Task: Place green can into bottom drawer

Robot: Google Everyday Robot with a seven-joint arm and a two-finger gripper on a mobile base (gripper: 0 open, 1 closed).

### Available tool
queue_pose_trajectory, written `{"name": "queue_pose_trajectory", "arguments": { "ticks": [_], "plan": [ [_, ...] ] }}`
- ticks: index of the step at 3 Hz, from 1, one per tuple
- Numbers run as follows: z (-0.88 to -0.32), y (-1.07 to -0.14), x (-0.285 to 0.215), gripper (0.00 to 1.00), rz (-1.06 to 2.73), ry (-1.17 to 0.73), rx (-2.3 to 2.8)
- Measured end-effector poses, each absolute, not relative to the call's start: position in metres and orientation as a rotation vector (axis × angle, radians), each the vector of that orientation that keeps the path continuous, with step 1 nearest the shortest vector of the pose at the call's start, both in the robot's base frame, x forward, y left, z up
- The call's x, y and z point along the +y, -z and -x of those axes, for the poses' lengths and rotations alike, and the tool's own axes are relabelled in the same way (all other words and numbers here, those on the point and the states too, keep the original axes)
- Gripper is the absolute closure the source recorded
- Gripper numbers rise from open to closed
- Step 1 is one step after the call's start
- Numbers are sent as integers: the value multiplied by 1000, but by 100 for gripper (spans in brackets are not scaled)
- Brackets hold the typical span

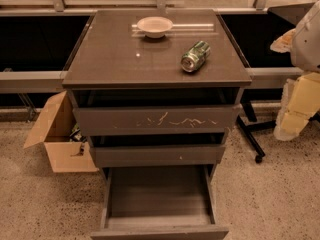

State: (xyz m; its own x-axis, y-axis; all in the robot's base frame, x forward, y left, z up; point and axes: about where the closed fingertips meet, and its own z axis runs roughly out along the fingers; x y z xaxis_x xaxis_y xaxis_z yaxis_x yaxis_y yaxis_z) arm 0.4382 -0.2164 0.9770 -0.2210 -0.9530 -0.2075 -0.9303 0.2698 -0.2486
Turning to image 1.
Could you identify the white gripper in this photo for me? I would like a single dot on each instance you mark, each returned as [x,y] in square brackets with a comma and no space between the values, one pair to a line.
[307,42]

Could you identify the green soda can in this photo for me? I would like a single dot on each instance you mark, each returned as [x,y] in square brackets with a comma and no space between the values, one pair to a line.
[195,57]

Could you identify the top grey drawer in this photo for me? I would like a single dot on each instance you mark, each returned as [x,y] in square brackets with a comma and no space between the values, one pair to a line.
[155,120]

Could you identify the dark grey drawer cabinet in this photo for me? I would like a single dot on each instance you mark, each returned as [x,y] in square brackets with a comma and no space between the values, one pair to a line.
[118,66]

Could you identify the open bottom grey drawer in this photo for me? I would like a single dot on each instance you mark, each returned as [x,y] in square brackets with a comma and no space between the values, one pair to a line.
[158,203]

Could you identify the middle grey drawer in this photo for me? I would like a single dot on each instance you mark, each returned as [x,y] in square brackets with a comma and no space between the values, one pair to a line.
[156,155]

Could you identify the black rolling stand base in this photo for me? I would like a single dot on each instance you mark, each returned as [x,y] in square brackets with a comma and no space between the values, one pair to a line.
[256,122]

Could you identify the white bowl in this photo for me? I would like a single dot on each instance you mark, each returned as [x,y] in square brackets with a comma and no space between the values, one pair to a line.
[154,27]

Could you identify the open cardboard box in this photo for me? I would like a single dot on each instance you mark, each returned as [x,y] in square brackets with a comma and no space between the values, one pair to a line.
[53,129]

